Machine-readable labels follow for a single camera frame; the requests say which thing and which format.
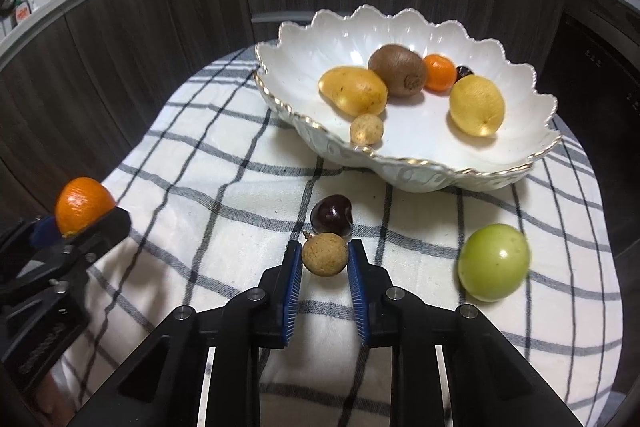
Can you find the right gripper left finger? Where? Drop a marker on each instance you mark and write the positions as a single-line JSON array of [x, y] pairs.
[[214, 351]]

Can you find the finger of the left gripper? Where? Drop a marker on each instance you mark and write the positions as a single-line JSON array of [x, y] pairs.
[[20, 244], [85, 236]]

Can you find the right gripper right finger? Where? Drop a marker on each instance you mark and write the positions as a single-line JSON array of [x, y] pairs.
[[449, 366]]

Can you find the large orange mandarin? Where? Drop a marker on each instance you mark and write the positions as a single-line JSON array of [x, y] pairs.
[[82, 202]]

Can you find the green apple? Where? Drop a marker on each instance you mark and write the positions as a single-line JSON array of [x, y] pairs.
[[493, 262]]

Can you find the yellow lemon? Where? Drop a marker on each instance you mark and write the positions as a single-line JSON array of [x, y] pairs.
[[476, 106]]

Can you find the small orange mandarin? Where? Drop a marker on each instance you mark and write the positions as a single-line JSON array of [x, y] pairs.
[[440, 73]]

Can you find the yellow mango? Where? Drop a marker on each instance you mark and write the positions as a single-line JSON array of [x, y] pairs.
[[354, 90]]

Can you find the brown kiwi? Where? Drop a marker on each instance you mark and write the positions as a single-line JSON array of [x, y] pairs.
[[402, 70]]

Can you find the dark wood kitchen cabinets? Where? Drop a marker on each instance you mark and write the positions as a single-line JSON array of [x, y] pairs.
[[82, 80]]

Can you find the white plaid cloth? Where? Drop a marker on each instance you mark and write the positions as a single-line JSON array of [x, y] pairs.
[[219, 185]]

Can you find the white scalloped ceramic bowl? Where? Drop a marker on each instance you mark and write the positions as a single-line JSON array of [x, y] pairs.
[[421, 150]]

